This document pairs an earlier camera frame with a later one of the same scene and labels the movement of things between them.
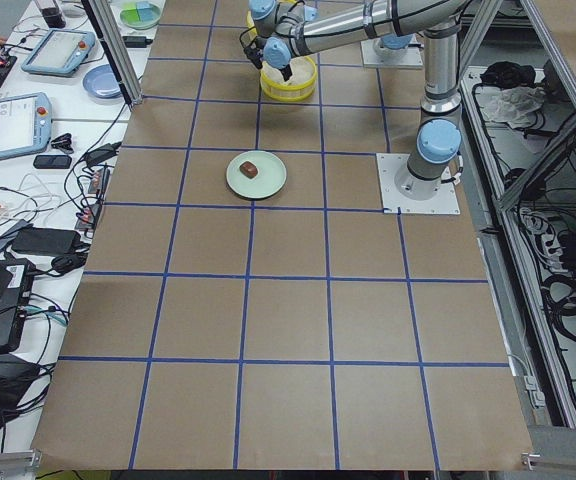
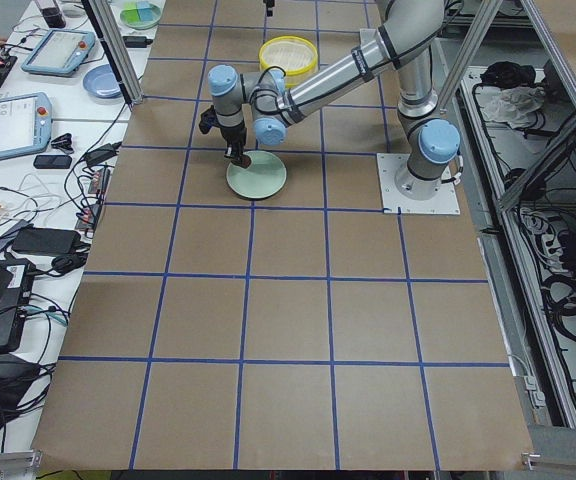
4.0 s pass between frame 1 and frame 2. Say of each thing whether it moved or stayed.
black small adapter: stayed
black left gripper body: moved
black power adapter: stayed
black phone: stayed
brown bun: moved
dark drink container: stayed
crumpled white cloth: stayed
